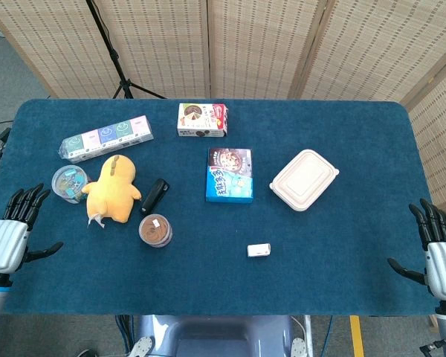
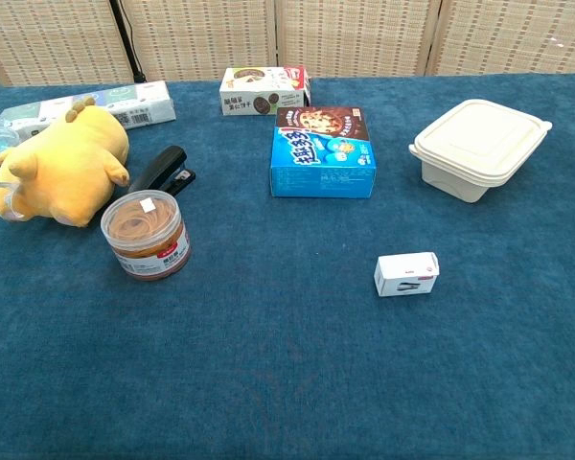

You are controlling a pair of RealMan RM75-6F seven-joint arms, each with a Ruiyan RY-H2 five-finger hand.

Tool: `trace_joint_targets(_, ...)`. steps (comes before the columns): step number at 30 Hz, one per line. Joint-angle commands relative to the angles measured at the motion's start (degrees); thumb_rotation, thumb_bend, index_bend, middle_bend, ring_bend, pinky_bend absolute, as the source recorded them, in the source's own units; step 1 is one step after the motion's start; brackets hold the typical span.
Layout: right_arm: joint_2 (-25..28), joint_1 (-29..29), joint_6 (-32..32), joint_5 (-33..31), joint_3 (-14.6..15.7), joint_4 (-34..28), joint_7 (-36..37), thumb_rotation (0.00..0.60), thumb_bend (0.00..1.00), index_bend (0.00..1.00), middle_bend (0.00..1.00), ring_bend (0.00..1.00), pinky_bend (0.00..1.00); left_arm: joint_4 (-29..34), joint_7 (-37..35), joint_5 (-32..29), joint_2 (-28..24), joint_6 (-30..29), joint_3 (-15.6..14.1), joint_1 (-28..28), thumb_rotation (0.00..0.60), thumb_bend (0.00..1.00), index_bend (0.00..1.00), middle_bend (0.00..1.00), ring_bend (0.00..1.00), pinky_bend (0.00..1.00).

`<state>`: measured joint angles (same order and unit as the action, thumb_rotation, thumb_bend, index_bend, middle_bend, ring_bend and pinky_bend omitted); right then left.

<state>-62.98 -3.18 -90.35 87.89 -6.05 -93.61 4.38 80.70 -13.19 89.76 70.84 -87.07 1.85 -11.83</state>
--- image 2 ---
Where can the yellow plush duck toy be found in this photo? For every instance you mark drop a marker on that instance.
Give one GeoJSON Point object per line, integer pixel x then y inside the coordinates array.
{"type": "Point", "coordinates": [67, 172]}

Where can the black stapler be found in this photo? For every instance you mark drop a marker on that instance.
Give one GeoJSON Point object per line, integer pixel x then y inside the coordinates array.
{"type": "Point", "coordinates": [159, 168]}

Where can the blue chocolate chip cookie box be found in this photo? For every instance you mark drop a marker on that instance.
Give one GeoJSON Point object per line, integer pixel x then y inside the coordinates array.
{"type": "Point", "coordinates": [322, 158]}

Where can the blue tablecloth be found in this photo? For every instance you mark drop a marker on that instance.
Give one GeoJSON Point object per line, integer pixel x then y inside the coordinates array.
{"type": "Point", "coordinates": [287, 345]}

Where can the small white staple box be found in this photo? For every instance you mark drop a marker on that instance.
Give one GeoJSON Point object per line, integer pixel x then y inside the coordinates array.
{"type": "Point", "coordinates": [405, 275]}

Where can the clear jar of rubber bands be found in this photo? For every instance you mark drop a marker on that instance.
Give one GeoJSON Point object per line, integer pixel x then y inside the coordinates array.
{"type": "Point", "coordinates": [146, 239]}

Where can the white chocolate cookie box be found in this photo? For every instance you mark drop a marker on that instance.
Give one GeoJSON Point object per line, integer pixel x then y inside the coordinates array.
{"type": "Point", "coordinates": [259, 91]}

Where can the pastel tissue multipack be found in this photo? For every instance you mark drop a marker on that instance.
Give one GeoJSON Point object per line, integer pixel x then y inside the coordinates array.
{"type": "Point", "coordinates": [139, 103]}

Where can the bamboo folding screen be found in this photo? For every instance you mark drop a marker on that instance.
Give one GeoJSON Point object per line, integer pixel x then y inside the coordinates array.
{"type": "Point", "coordinates": [354, 33]}

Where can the beige lidded lunch container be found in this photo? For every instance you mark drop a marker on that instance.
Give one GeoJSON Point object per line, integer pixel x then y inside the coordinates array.
{"type": "Point", "coordinates": [476, 144]}

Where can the black tripod stand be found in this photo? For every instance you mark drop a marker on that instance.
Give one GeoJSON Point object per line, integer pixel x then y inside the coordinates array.
{"type": "Point", "coordinates": [127, 43]}

